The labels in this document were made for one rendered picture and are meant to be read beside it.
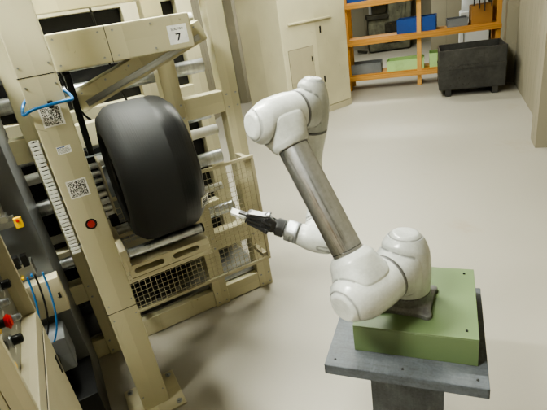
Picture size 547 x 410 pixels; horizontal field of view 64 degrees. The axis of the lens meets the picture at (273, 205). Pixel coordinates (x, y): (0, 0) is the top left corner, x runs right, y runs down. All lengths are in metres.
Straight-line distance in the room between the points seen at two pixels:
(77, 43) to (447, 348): 1.80
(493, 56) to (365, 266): 6.54
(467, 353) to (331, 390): 0.98
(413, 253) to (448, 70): 6.33
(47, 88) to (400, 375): 1.56
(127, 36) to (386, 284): 1.48
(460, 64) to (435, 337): 6.41
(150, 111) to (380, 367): 1.25
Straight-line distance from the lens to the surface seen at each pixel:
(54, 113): 1.83
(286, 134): 1.34
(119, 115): 1.81
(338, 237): 1.35
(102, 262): 2.01
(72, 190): 1.89
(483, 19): 8.83
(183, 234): 1.96
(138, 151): 1.71
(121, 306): 2.13
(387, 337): 1.54
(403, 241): 1.45
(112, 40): 2.10
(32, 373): 1.53
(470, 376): 1.55
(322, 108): 1.49
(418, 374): 1.53
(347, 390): 2.36
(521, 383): 2.48
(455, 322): 1.56
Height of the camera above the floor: 1.76
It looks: 24 degrees down
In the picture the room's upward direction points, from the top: 9 degrees counter-clockwise
